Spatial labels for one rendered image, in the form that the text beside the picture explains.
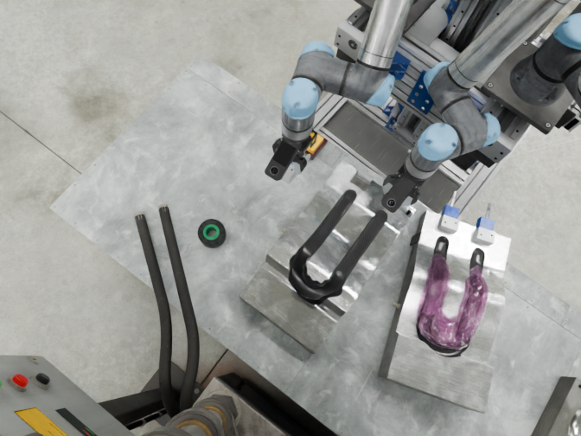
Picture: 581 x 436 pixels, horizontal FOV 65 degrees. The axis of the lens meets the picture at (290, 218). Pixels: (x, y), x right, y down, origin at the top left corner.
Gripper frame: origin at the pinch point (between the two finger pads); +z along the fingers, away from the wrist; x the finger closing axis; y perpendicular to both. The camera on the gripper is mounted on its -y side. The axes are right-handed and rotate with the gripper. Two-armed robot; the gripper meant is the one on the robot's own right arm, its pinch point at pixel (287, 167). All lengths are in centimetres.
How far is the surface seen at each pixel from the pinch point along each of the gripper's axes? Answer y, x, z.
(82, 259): -60, 70, 95
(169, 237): -34.4, 16.0, 9.5
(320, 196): 0.8, -11.5, 6.5
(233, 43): 77, 89, 95
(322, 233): -7.7, -18.4, 6.6
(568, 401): -6, -97, 8
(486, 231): 22, -56, 7
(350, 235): -3.5, -25.2, 6.7
